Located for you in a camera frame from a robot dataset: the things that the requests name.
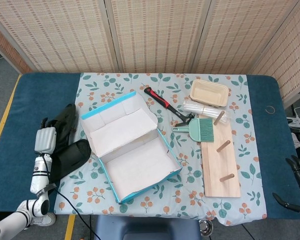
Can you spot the turquoise cardboard shoe box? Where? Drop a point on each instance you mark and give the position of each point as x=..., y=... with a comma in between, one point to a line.
x=130, y=125

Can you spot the red black claw hammer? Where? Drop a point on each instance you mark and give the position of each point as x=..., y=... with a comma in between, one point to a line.
x=160, y=98

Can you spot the white sneaker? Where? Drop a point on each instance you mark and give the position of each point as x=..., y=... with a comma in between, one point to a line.
x=43, y=220

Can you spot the bamboo folding screen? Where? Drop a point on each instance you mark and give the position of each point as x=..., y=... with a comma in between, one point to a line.
x=152, y=32

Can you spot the wooden peg board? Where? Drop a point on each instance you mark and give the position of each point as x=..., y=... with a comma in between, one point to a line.
x=220, y=170

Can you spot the beige rectangular food container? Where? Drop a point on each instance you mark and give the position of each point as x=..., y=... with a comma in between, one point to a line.
x=207, y=93

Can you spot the brown rubber band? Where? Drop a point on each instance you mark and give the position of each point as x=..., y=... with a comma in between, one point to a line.
x=265, y=110

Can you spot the blue velvet table cover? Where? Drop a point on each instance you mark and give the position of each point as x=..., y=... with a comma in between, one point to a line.
x=27, y=100

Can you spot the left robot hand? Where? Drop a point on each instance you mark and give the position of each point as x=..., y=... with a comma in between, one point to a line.
x=45, y=140

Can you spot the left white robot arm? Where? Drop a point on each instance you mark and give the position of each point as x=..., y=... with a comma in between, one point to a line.
x=40, y=175

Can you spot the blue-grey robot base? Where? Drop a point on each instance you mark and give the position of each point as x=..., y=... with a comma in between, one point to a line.
x=145, y=227

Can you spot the floral tablecloth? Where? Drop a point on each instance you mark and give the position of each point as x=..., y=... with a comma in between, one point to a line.
x=165, y=200

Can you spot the black slipper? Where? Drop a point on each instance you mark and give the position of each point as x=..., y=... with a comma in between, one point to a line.
x=66, y=117
x=70, y=157

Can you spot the small green brush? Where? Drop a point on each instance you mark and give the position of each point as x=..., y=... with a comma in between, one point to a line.
x=206, y=130

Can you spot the white chair base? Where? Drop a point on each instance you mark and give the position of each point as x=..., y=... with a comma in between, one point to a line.
x=298, y=122

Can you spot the bundle of clear sticks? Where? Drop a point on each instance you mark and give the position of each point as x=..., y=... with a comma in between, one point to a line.
x=195, y=108

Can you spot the small green dustpan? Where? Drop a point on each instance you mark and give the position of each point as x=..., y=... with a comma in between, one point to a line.
x=193, y=130

